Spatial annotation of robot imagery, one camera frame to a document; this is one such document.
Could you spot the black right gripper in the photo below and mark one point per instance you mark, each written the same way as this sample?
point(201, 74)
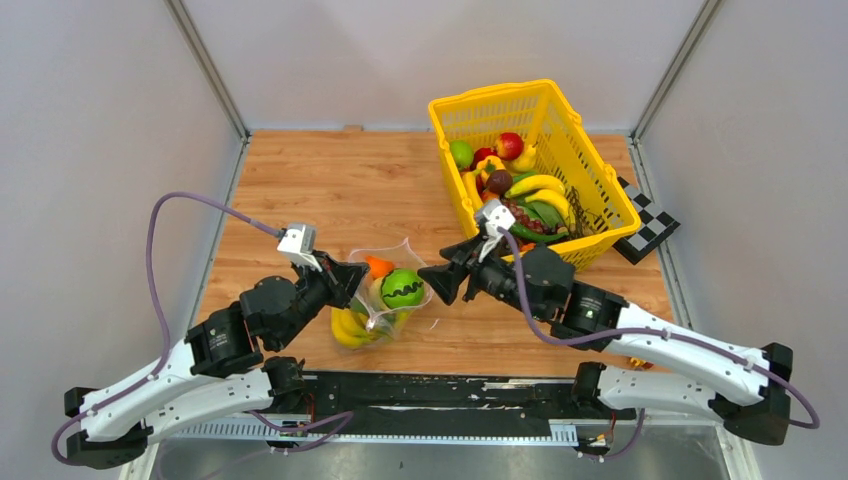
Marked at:
point(445, 280)

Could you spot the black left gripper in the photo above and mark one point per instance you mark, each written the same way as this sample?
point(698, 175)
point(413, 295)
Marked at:
point(343, 278)

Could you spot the orange fruit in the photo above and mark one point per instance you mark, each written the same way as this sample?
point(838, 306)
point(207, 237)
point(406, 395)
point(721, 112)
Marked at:
point(379, 267)

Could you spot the yellow banana bunch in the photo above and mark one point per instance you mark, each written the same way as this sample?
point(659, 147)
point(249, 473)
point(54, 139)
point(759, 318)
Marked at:
point(354, 330)

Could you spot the clear zip top bag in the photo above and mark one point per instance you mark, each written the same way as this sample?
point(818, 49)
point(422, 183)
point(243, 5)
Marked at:
point(402, 255)

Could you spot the small watermelon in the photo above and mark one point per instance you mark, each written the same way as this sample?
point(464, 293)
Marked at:
point(402, 288)

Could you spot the yellow bell pepper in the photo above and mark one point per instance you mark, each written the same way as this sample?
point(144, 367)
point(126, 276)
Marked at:
point(486, 167)

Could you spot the yellow plastic basket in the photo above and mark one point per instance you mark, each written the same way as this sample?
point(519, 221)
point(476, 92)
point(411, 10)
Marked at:
point(539, 112)

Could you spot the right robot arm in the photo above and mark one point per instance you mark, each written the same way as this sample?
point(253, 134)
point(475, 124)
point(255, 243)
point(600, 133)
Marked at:
point(742, 388)

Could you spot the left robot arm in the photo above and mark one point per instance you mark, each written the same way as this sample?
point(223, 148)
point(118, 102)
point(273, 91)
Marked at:
point(229, 363)

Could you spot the green cucumber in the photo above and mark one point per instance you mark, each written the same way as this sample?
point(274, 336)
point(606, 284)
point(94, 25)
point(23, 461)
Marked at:
point(527, 234)

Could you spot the purple grapes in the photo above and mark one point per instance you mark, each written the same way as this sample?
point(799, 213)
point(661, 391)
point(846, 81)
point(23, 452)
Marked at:
point(528, 217)

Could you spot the dark purple passion fruit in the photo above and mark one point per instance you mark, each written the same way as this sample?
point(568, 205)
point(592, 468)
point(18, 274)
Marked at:
point(499, 182)

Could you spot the red apple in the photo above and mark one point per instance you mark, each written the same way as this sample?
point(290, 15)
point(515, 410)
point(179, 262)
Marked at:
point(481, 154)
point(509, 146)

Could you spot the green apple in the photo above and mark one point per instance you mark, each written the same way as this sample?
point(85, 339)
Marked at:
point(462, 154)

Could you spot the yellow pear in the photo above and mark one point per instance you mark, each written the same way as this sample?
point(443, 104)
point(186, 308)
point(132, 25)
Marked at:
point(525, 162)

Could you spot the checkerboard calibration board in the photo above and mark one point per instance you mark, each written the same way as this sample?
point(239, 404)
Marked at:
point(656, 226)

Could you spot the yellow orange toy block car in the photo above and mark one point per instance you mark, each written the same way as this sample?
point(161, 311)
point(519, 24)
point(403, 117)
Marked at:
point(640, 364)

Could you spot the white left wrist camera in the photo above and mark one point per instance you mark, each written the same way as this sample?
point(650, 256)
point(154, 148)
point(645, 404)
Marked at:
point(297, 245)

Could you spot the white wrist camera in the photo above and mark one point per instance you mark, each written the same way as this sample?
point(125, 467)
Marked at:
point(493, 220)
point(297, 245)

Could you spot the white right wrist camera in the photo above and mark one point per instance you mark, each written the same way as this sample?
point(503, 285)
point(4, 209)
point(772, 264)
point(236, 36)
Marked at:
point(493, 220)

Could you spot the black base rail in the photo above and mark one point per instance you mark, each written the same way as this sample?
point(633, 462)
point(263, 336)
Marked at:
point(432, 406)

